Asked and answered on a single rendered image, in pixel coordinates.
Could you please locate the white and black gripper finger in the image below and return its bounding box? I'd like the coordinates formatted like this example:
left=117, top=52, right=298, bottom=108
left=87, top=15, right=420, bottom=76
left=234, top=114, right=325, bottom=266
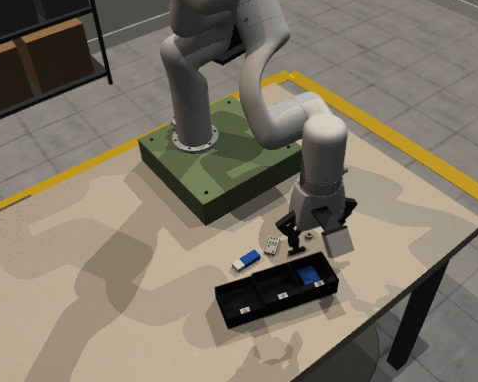
left=338, top=197, right=358, bottom=225
left=275, top=210, right=302, bottom=252

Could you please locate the white domino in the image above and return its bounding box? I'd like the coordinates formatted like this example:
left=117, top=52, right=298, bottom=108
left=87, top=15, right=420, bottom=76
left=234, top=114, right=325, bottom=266
left=264, top=236, right=280, bottom=256

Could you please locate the black three-compartment bin rack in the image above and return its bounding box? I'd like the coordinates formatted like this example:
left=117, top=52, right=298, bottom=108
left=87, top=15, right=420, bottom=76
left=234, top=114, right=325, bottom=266
left=214, top=251, right=339, bottom=329

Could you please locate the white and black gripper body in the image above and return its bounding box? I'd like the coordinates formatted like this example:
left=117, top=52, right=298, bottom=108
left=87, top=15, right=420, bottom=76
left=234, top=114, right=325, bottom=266
left=289, top=180, right=345, bottom=231

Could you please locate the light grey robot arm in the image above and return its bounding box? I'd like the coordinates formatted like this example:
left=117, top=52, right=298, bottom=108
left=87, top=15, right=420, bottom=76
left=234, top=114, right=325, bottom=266
left=160, top=0, right=355, bottom=258

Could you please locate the blue and white eraser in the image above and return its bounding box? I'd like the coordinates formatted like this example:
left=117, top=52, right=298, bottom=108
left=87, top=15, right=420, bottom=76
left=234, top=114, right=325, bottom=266
left=232, top=249, right=261, bottom=273

